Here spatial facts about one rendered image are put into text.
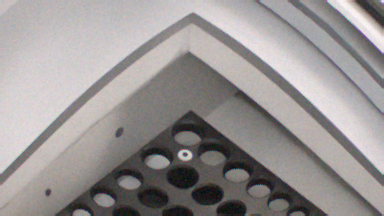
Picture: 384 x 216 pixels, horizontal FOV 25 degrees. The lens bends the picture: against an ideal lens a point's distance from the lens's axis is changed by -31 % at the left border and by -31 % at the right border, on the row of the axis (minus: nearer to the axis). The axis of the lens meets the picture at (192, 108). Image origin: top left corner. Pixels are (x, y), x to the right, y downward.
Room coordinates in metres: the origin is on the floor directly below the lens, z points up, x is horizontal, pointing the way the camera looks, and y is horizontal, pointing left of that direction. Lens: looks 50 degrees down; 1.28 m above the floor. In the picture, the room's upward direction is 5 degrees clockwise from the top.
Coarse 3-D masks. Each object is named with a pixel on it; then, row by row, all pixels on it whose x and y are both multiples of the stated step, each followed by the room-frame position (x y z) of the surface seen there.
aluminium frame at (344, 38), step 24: (264, 0) 0.34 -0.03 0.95; (288, 0) 0.33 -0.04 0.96; (312, 0) 0.32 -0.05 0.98; (336, 0) 0.31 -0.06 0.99; (360, 0) 0.31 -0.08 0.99; (312, 24) 0.32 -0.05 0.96; (336, 24) 0.31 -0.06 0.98; (360, 24) 0.30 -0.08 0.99; (336, 48) 0.31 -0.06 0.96; (360, 48) 0.30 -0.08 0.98; (360, 72) 0.29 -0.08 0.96
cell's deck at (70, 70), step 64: (64, 0) 0.34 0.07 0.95; (128, 0) 0.33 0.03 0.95; (192, 0) 0.33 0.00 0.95; (256, 0) 0.34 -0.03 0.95; (0, 64) 0.29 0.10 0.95; (64, 64) 0.29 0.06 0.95; (128, 64) 0.30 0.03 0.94; (256, 64) 0.30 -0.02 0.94; (320, 64) 0.31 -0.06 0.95; (0, 128) 0.25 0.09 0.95; (64, 128) 0.27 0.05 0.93; (320, 128) 0.28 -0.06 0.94; (0, 192) 0.22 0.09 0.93
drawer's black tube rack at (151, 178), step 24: (168, 144) 0.29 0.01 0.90; (120, 168) 0.28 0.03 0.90; (144, 168) 0.28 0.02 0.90; (168, 168) 0.28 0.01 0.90; (192, 168) 0.28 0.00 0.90; (96, 192) 0.26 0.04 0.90; (120, 192) 0.26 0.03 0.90; (144, 192) 0.27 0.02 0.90; (168, 192) 0.27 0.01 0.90; (192, 192) 0.27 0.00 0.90; (216, 192) 0.27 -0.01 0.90
